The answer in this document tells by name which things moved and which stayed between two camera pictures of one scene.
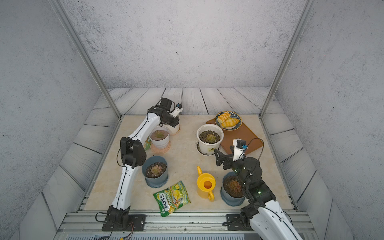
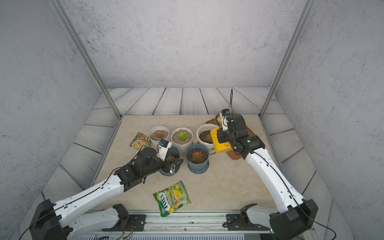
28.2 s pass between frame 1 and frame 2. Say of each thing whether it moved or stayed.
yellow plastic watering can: moved
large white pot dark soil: stayed
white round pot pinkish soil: stayed
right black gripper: moved
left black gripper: moved
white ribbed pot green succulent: moved
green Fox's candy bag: stayed
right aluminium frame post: stayed
